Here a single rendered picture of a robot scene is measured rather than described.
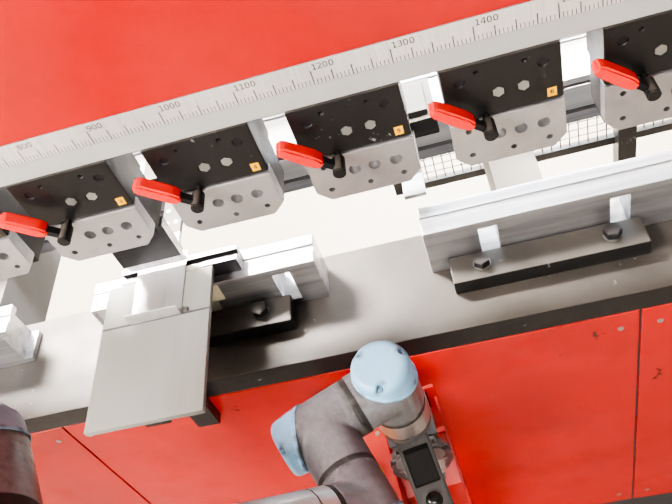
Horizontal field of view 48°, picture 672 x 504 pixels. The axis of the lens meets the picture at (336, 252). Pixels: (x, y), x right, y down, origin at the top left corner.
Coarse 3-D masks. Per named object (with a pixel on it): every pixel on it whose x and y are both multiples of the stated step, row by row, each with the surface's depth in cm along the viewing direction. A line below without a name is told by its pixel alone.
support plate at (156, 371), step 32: (128, 288) 123; (192, 288) 119; (160, 320) 116; (192, 320) 114; (128, 352) 114; (160, 352) 112; (192, 352) 110; (96, 384) 111; (128, 384) 110; (160, 384) 108; (192, 384) 106; (96, 416) 108; (128, 416) 106; (160, 416) 104
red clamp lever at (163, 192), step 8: (136, 184) 99; (144, 184) 100; (152, 184) 100; (160, 184) 101; (136, 192) 99; (144, 192) 100; (152, 192) 100; (160, 192) 100; (168, 192) 100; (176, 192) 101; (200, 192) 103; (160, 200) 101; (168, 200) 101; (176, 200) 101; (184, 200) 102; (192, 200) 102; (200, 200) 102; (192, 208) 102; (200, 208) 102
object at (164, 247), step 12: (168, 228) 117; (156, 240) 117; (168, 240) 117; (120, 252) 118; (132, 252) 119; (144, 252) 119; (156, 252) 119; (168, 252) 119; (180, 252) 119; (120, 264) 120; (132, 264) 121; (144, 264) 122; (156, 264) 122
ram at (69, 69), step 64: (0, 0) 83; (64, 0) 83; (128, 0) 84; (192, 0) 84; (256, 0) 84; (320, 0) 85; (384, 0) 85; (448, 0) 86; (512, 0) 86; (640, 0) 87; (0, 64) 89; (64, 64) 89; (128, 64) 90; (192, 64) 90; (256, 64) 91; (448, 64) 92; (0, 128) 96; (64, 128) 96; (192, 128) 97
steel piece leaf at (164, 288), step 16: (144, 272) 124; (160, 272) 123; (176, 272) 122; (144, 288) 121; (160, 288) 120; (176, 288) 119; (144, 304) 119; (160, 304) 118; (176, 304) 117; (128, 320) 116; (144, 320) 117
